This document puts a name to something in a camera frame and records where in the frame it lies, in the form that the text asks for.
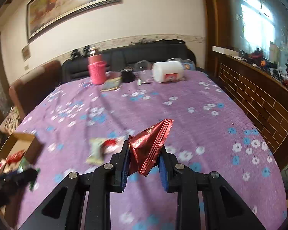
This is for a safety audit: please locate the purple floral tablecloth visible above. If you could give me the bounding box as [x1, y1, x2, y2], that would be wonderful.
[17, 71, 287, 229]

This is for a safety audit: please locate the patterned blanket on bench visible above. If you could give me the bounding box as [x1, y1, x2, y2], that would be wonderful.
[4, 106, 22, 134]

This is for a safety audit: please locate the small booklet on table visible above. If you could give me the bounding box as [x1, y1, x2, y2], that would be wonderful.
[100, 76, 122, 92]

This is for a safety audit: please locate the black clamp on sofa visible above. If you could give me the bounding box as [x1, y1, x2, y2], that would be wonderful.
[70, 49, 82, 60]
[83, 45, 90, 58]

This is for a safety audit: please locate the framed landscape painting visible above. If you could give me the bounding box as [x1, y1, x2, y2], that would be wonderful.
[26, 0, 121, 43]

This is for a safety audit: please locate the white red snack sachet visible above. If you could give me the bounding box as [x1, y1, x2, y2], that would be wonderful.
[102, 136, 125, 154]

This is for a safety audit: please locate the white plastic jar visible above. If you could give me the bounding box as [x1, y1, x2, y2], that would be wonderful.
[152, 61, 184, 83]

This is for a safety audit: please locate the green white candy packet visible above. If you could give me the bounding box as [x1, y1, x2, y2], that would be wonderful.
[17, 157, 40, 192]

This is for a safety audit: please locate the black leather sofa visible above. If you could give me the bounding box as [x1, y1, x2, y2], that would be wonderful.
[61, 39, 197, 84]

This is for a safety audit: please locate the beige green snack packet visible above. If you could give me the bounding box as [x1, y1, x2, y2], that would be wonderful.
[85, 138, 106, 165]

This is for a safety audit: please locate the brown fabric armchair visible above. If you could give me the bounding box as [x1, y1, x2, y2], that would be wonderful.
[9, 60, 61, 119]

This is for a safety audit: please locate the black small pouch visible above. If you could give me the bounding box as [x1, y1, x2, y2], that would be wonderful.
[121, 69, 135, 83]

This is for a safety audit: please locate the dark red foil snack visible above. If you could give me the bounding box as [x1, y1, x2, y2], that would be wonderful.
[128, 118, 173, 177]

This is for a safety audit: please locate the pink knitted sleeve thermos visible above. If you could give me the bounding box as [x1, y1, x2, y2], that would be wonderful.
[88, 47, 107, 85]

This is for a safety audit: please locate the shallow cardboard box tray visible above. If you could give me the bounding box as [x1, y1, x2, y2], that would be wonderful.
[0, 133, 42, 174]

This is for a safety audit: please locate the red white snack packet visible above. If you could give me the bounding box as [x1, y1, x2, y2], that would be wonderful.
[0, 149, 25, 175]

